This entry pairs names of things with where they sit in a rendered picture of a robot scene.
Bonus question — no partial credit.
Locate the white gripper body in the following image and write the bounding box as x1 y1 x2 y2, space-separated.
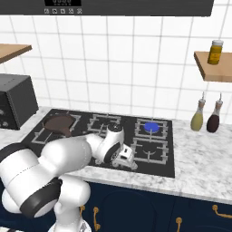
111 157 139 171

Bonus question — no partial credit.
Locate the black stove hob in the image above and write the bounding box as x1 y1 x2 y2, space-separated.
20 108 176 179

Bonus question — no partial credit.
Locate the brown frying pan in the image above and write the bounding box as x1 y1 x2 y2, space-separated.
42 114 75 138

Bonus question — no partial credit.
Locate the yellow oil bottle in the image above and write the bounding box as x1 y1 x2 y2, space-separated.
190 92 207 132

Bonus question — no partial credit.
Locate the dark vinegar bottle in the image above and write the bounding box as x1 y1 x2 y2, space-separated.
206 92 224 134

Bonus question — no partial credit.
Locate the black toaster oven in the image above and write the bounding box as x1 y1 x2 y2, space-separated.
0 73 40 131

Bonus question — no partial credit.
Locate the yellow spice jar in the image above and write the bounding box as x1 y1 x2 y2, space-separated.
207 39 225 65

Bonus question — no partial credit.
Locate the black range hood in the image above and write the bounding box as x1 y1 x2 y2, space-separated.
0 0 215 17

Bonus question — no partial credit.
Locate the wooden wall shelf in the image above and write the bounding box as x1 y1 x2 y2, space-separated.
193 51 232 83
0 43 33 64

